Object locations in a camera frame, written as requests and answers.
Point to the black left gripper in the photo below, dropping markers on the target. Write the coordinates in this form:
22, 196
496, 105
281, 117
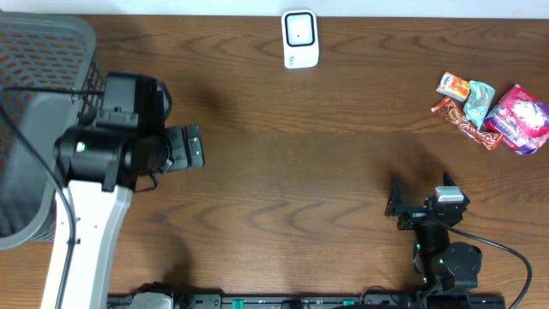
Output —
189, 147

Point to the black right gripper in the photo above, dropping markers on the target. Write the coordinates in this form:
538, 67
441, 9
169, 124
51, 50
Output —
396, 207

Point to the brown orange chocolate bar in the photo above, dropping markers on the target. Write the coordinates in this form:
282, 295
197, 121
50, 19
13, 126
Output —
449, 110

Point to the small orange snack pack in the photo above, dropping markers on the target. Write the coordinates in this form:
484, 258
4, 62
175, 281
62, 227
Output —
454, 87

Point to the mint green wipes pack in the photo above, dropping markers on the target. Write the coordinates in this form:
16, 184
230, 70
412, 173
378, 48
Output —
478, 102

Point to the purple pantyliner pack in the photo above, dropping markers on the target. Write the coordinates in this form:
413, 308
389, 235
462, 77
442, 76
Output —
521, 118

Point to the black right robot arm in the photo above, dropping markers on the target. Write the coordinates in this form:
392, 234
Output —
446, 266

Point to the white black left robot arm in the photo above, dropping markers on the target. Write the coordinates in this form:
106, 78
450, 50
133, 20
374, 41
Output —
101, 168

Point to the white barcode scanner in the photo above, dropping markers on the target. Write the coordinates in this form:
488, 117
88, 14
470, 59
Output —
300, 39

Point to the grey plastic basket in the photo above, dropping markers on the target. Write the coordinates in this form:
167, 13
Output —
49, 82

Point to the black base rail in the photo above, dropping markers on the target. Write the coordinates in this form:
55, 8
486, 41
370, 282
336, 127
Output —
215, 301

